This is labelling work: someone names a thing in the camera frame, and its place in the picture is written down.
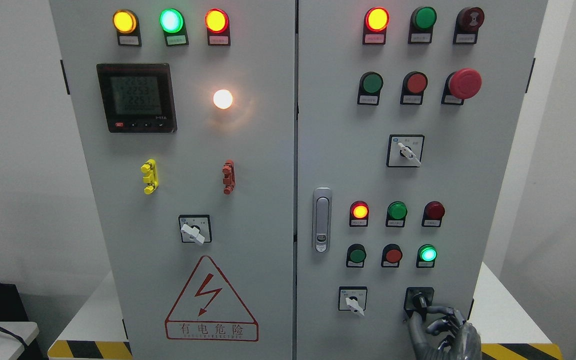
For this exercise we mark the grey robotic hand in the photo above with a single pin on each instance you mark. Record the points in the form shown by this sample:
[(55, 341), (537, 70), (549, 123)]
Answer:
[(463, 341)]

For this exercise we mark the black rotary knob switch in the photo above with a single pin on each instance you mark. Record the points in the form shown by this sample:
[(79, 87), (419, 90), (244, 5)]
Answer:
[(418, 300)]

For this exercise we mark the green push button lower right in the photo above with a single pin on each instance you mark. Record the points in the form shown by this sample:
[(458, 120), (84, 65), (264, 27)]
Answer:
[(426, 256)]

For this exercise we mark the green push button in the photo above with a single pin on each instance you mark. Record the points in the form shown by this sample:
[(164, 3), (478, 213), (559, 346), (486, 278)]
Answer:
[(369, 89), (356, 256), (426, 256)]

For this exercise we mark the red push button lower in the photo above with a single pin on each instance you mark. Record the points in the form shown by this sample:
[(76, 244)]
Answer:
[(391, 256)]

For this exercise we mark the red push button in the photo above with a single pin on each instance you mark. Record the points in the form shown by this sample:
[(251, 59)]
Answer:
[(391, 256), (413, 88)]

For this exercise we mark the red indicator middle right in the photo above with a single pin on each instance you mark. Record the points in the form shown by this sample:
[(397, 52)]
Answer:
[(433, 214)]

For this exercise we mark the green push button lower left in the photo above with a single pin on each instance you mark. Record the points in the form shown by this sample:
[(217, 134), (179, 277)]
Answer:
[(356, 256)]

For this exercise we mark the green indicator middle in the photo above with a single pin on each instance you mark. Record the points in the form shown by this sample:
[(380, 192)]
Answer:
[(396, 215)]

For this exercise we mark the red lit indicator middle left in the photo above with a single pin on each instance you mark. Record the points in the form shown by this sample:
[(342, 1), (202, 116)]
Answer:
[(359, 214)]

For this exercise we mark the red lit indicator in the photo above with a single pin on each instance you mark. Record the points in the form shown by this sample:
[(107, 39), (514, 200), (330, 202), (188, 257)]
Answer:
[(375, 26), (359, 214)]

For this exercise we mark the grey right cabinet door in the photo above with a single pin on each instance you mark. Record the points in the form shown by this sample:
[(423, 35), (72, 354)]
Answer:
[(343, 146)]

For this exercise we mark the grey cabinet door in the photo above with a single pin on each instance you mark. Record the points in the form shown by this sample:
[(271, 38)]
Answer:
[(252, 228), (343, 146)]

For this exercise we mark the red electric warning sticker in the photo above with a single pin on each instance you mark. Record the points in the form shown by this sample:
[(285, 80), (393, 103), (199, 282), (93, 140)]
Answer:
[(209, 309)]

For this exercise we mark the red emergency stop button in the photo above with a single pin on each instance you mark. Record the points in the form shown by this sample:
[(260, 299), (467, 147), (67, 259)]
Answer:
[(461, 85)]

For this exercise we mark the red push button upper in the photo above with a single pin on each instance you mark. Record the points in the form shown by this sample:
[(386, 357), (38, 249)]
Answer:
[(413, 88)]

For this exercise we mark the green push button upper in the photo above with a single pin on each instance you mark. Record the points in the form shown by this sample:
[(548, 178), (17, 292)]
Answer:
[(369, 89)]

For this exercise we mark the green indicator top right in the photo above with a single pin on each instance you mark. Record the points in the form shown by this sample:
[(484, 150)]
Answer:
[(421, 28)]

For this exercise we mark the dark red buzzer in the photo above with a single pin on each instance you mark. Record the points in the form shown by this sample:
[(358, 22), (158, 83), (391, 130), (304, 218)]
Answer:
[(467, 24)]

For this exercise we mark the red lit indicator top right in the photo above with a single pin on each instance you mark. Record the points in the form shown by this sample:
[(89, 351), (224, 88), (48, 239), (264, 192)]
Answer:
[(375, 26)]

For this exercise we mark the white glowing lamp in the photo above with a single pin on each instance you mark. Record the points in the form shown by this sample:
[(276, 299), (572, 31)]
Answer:
[(223, 99)]

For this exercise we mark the grey left cabinet door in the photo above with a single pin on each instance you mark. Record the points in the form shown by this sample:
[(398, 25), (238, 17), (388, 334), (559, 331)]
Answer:
[(252, 228)]

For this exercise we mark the white platform with hazard stripes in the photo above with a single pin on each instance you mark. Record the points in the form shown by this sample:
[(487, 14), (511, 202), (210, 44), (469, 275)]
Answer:
[(507, 332)]

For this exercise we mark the red-orange indicator light left door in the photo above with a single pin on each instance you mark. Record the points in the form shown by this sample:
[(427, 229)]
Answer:
[(217, 24)]

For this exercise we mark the black digital power meter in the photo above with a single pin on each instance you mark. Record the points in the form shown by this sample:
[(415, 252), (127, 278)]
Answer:
[(137, 97)]

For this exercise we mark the green lit indicator light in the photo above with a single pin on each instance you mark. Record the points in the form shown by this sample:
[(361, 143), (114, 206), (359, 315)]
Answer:
[(173, 25)]

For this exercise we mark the yellow indicator light top left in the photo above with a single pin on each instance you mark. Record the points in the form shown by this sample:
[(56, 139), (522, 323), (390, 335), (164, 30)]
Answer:
[(127, 28)]

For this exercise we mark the white side table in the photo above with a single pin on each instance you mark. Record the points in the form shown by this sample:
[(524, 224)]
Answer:
[(10, 347)]

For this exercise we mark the white selector switch lower right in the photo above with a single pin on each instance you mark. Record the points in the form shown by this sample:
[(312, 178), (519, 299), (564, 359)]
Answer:
[(352, 299)]

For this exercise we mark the white selector switch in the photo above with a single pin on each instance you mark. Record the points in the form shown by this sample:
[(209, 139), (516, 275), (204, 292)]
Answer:
[(405, 150), (352, 299)]

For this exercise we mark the white selector switch upper right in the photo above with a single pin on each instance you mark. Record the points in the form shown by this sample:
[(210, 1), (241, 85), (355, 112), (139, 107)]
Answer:
[(405, 150)]

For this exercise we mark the silver door latch handle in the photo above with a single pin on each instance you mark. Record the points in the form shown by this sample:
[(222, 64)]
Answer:
[(320, 229)]

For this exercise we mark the white selector switch left door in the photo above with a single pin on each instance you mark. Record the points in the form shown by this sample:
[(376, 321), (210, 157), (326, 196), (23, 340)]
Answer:
[(195, 228)]

